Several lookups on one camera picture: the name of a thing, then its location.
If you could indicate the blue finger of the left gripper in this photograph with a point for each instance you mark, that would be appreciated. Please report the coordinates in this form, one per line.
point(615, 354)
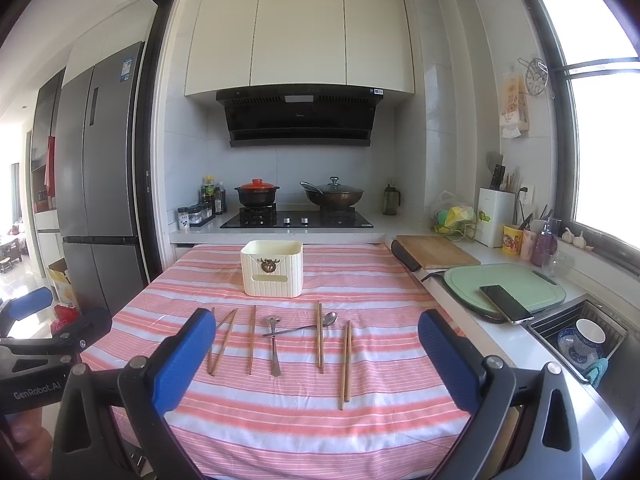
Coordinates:
point(75, 338)
point(18, 308)

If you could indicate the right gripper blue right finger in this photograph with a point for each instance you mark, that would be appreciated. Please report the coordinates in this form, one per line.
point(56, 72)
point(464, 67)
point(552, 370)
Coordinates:
point(482, 386)

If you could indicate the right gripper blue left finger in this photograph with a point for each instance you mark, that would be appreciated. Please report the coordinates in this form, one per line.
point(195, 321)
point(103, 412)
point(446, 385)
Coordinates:
point(157, 387)

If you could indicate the wooden chopstick two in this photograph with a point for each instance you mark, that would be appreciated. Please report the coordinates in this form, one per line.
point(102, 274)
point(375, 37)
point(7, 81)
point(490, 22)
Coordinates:
point(213, 367)

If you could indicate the wooden chopstick three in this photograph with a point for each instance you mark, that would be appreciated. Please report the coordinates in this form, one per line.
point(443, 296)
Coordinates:
point(251, 346)

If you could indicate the steel spoon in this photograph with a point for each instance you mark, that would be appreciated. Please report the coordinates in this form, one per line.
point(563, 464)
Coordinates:
point(272, 322)

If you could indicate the wooden chopstick six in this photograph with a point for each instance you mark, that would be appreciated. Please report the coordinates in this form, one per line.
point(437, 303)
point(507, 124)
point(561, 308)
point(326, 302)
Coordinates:
point(341, 398)

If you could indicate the wooden chopstick five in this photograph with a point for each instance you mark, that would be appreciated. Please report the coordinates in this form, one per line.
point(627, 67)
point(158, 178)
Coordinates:
point(322, 342)

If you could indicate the steel spoon crossed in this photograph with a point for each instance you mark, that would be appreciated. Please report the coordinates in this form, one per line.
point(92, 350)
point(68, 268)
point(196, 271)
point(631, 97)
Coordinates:
point(326, 321)

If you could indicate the wooden chopstick seven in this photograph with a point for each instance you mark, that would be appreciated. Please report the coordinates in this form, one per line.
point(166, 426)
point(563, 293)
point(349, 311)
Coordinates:
point(348, 363)

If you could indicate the wooden chopstick four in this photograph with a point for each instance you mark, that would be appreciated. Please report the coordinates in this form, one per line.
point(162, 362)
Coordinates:
point(319, 336)

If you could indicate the person's left hand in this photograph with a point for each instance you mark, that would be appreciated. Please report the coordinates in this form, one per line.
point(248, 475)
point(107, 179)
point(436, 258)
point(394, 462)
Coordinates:
point(34, 443)

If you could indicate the red box on floor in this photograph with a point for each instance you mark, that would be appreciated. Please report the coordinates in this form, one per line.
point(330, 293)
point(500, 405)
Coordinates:
point(63, 316)

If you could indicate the black smartphone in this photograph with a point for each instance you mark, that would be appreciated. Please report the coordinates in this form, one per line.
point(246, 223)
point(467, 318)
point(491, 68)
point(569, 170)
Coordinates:
point(506, 304)

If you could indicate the blue white bowl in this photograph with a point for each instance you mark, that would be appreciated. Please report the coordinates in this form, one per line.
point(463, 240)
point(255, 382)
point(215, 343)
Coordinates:
point(582, 343)

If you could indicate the green cutting board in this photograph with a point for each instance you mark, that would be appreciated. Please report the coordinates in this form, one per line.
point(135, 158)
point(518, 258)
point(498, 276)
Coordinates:
point(533, 290)

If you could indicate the white spice shaker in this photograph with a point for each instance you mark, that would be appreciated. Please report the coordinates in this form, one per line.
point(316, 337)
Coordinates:
point(183, 217)

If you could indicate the wooden cutting board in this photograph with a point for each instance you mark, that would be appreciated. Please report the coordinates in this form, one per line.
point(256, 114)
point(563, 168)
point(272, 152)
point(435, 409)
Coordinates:
point(435, 253)

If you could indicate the yellow cup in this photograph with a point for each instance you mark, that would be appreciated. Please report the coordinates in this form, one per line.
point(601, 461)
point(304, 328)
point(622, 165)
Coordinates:
point(512, 239)

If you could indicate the pink striped tablecloth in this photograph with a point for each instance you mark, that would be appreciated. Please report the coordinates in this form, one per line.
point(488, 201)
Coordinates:
point(332, 384)

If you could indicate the pink cup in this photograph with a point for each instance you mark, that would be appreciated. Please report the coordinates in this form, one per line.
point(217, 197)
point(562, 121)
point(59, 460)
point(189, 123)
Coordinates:
point(528, 245)

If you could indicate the purple soap bottle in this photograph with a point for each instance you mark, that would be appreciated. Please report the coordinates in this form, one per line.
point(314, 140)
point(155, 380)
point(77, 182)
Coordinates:
point(545, 246)

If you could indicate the spice jar rack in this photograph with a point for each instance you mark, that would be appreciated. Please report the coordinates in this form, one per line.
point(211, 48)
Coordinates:
point(200, 214)

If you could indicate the cream utensil holder box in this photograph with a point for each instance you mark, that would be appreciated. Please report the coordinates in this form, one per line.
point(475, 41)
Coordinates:
point(273, 268)

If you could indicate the garlic bulbs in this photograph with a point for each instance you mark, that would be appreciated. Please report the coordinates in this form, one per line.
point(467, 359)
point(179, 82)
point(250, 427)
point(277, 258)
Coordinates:
point(577, 241)

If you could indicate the plastic bag with produce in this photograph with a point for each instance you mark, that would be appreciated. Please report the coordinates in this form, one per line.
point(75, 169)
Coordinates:
point(452, 217)

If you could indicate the sauce bottles group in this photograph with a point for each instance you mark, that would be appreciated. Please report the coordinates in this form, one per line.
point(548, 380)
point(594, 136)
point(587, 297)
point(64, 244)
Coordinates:
point(213, 195)

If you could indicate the white knife block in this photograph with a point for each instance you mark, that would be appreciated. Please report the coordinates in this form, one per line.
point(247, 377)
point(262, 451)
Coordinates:
point(494, 211)

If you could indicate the black gas stove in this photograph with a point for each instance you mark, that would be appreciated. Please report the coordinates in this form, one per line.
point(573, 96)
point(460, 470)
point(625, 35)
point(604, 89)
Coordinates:
point(273, 218)

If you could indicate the black pot red lid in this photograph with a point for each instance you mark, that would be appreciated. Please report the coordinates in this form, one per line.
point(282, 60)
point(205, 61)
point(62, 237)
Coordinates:
point(257, 194)

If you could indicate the dark glass pitcher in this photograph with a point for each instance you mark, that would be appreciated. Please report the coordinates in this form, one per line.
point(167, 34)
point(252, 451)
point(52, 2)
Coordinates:
point(391, 200)

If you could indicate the grey refrigerator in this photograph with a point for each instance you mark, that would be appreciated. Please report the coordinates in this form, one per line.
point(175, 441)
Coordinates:
point(93, 179)

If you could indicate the wok with glass lid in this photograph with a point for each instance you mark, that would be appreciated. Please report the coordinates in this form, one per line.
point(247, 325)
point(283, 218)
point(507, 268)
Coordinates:
point(333, 195)

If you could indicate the black range hood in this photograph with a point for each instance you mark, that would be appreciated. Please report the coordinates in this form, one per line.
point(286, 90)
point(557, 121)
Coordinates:
point(300, 114)

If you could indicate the window frame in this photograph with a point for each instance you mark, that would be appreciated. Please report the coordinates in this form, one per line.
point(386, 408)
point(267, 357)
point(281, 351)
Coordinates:
point(591, 50)

